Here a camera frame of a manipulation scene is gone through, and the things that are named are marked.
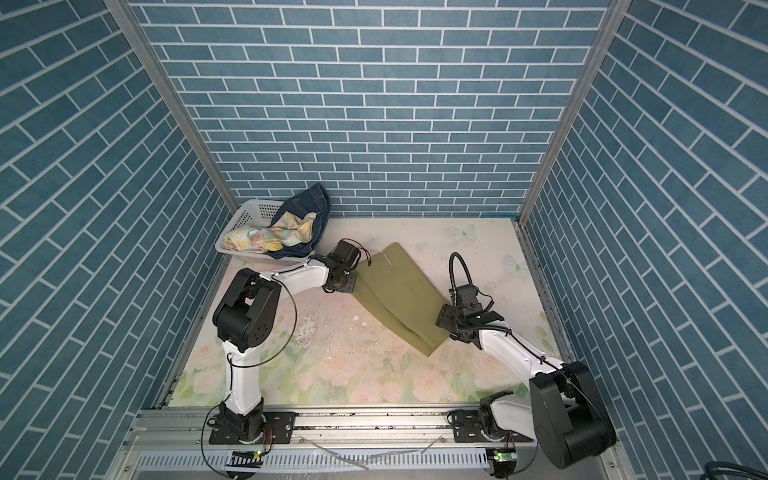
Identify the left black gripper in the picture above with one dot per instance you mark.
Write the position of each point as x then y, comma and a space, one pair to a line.
350, 284

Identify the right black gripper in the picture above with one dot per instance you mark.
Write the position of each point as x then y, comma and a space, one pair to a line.
444, 316

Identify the olive green skirt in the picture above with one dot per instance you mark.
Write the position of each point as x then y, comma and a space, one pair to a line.
395, 291

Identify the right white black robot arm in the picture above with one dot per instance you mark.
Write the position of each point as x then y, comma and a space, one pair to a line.
564, 412

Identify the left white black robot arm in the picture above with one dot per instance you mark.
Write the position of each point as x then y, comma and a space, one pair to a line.
244, 320

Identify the floral pastel skirt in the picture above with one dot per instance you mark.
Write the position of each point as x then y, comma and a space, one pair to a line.
270, 237

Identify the blue denim skirt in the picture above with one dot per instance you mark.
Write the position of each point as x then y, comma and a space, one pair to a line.
314, 199

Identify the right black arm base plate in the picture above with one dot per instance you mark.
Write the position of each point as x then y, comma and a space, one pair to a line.
476, 425

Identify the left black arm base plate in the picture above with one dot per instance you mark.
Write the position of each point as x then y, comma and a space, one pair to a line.
276, 429

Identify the aluminium front mounting rail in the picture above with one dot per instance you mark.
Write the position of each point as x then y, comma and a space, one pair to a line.
337, 442

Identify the left aluminium corner post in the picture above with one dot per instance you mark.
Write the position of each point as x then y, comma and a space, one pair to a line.
128, 23

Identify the aluminium corner post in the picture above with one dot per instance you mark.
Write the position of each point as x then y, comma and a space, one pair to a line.
596, 55
128, 23

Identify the right aluminium corner post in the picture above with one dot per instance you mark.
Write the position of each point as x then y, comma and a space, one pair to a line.
596, 55

